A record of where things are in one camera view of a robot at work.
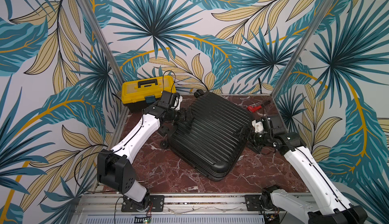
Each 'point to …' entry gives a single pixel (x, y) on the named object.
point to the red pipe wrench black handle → (254, 108)
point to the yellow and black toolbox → (138, 95)
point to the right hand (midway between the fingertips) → (238, 138)
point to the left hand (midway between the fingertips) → (187, 118)
